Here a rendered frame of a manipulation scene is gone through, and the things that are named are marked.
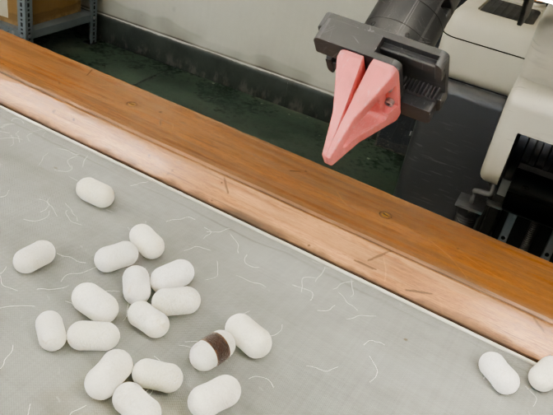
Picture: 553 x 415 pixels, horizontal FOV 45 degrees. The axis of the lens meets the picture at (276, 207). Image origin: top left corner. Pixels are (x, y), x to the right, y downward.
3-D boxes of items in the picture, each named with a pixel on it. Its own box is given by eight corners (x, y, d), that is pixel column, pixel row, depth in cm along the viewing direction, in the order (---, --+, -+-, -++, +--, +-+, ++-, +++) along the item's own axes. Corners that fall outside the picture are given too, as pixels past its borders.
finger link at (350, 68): (382, 165, 44) (442, 56, 47) (290, 127, 47) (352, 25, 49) (387, 203, 51) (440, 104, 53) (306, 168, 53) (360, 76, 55)
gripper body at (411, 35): (439, 72, 46) (483, -8, 48) (313, 28, 50) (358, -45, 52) (437, 118, 52) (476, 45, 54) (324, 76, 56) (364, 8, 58)
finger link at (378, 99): (350, 152, 45) (411, 45, 47) (262, 115, 48) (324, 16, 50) (359, 191, 51) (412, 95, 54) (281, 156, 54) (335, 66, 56)
